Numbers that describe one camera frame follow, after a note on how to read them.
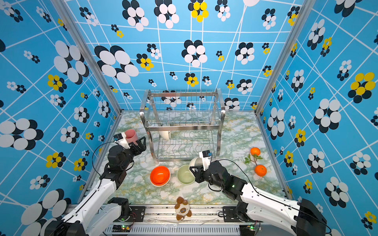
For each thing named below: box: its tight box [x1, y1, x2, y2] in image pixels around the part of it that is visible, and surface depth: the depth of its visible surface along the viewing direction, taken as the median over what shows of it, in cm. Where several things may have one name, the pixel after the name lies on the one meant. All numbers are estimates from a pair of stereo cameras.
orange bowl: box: [149, 165, 171, 188], surface depth 84 cm
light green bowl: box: [176, 164, 196, 185], surface depth 85 cm
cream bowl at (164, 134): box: [159, 130, 170, 141], surface depth 95 cm
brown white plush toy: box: [174, 196, 192, 221], surface depth 75 cm
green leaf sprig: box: [244, 153, 264, 166], surface depth 93 cm
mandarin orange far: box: [250, 147, 261, 156], surface depth 94 cm
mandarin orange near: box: [254, 164, 268, 177], surface depth 86 cm
